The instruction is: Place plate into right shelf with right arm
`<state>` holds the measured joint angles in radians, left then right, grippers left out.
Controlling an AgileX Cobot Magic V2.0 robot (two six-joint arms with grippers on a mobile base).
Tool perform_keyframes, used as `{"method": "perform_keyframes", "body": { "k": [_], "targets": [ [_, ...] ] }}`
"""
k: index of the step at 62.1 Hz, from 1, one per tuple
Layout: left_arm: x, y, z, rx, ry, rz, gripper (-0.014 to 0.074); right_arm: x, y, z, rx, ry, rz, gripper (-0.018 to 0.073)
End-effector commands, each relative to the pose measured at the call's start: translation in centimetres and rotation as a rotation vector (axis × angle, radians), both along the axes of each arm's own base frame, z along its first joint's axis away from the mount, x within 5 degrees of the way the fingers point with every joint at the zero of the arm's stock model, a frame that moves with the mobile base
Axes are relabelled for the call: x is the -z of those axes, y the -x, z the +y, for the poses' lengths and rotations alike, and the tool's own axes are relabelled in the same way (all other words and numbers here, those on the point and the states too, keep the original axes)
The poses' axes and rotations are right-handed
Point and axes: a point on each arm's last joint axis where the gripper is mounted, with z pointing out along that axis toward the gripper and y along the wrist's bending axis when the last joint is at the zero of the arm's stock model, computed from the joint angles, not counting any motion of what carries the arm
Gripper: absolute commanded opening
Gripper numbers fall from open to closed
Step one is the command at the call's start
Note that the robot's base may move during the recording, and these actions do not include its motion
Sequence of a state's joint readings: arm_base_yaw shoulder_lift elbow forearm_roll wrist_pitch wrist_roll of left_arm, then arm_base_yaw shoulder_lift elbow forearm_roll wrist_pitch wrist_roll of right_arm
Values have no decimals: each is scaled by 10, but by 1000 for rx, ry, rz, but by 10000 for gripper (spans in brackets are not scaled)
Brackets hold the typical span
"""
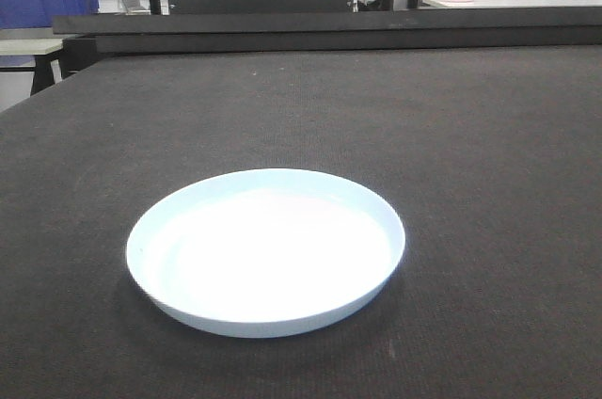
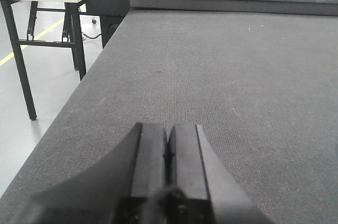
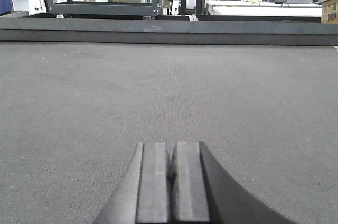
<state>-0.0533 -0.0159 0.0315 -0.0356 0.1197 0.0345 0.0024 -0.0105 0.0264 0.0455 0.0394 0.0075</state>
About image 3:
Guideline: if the dark table edge rail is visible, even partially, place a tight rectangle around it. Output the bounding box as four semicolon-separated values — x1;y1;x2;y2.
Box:
1;13;337;46

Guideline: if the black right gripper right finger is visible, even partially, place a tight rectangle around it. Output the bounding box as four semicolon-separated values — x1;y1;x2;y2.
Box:
171;142;292;223

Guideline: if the white lab table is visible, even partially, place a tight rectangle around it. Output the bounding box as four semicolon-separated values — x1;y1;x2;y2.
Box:
205;0;322;18

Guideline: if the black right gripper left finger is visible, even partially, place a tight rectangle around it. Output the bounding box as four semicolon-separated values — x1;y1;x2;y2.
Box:
94;142;170;223

